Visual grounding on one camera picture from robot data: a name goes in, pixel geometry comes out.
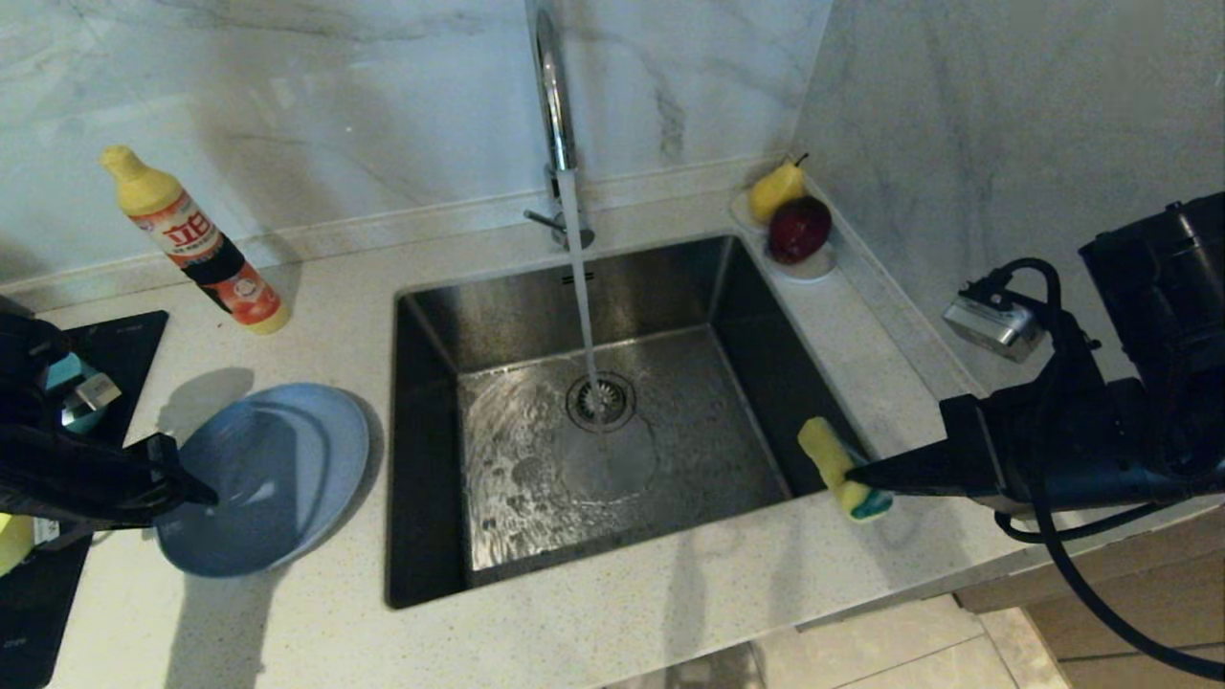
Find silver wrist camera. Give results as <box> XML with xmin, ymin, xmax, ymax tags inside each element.
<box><xmin>943</xmin><ymin>282</ymin><xmax>1046</xmax><ymax>363</ymax></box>
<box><xmin>62</xmin><ymin>373</ymin><xmax>123</xmax><ymax>427</ymax></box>

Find wooden cabinet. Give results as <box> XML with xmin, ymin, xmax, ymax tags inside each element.
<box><xmin>954</xmin><ymin>522</ymin><xmax>1225</xmax><ymax>689</ymax></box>

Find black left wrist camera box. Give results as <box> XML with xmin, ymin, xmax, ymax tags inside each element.
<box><xmin>0</xmin><ymin>297</ymin><xmax>73</xmax><ymax>432</ymax></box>

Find teal bowl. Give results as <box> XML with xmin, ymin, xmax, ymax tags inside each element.
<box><xmin>46</xmin><ymin>352</ymin><xmax>101</xmax><ymax>436</ymax></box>

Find red apple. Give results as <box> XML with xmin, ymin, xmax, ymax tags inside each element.
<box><xmin>767</xmin><ymin>196</ymin><xmax>833</xmax><ymax>266</ymax></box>

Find chrome kitchen faucet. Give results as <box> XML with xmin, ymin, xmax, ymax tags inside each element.
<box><xmin>523</xmin><ymin>0</ymin><xmax>596</xmax><ymax>253</ymax></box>

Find green and yellow sponge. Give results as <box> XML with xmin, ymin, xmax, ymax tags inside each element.
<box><xmin>797</xmin><ymin>416</ymin><xmax>894</xmax><ymax>522</ymax></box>

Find yellow pear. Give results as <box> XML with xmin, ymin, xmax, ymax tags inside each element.
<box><xmin>747</xmin><ymin>154</ymin><xmax>810</xmax><ymax>226</ymax></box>

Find yellow bowl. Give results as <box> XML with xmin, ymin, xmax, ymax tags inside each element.
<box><xmin>0</xmin><ymin>514</ymin><xmax>37</xmax><ymax>577</ymax></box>

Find stainless steel sink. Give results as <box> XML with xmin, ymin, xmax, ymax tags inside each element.
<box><xmin>385</xmin><ymin>234</ymin><xmax>881</xmax><ymax>610</ymax></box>

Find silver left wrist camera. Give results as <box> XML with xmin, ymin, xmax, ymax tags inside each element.
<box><xmin>62</xmin><ymin>373</ymin><xmax>123</xmax><ymax>427</ymax></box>

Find orange dish soap bottle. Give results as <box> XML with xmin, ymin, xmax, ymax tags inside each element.
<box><xmin>100</xmin><ymin>145</ymin><xmax>291</xmax><ymax>336</ymax></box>

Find black induction cooktop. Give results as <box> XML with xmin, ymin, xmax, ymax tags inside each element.
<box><xmin>0</xmin><ymin>311</ymin><xmax>169</xmax><ymax>689</ymax></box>

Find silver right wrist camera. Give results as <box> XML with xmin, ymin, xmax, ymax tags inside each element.
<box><xmin>943</xmin><ymin>282</ymin><xmax>1046</xmax><ymax>363</ymax></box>

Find metal sink drain strainer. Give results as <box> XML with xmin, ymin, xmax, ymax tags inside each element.
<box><xmin>566</xmin><ymin>372</ymin><xmax>637</xmax><ymax>433</ymax></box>

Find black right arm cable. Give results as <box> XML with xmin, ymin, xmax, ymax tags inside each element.
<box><xmin>971</xmin><ymin>258</ymin><xmax>1225</xmax><ymax>682</ymax></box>

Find grey-blue plate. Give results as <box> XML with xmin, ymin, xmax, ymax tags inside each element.
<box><xmin>153</xmin><ymin>383</ymin><xmax>371</xmax><ymax>578</ymax></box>

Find small white dish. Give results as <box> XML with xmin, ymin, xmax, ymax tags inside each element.
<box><xmin>729</xmin><ymin>189</ymin><xmax>838</xmax><ymax>283</ymax></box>

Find black right wrist motor cylinder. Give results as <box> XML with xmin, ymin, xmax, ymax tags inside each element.
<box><xmin>1079</xmin><ymin>191</ymin><xmax>1225</xmax><ymax>384</ymax></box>

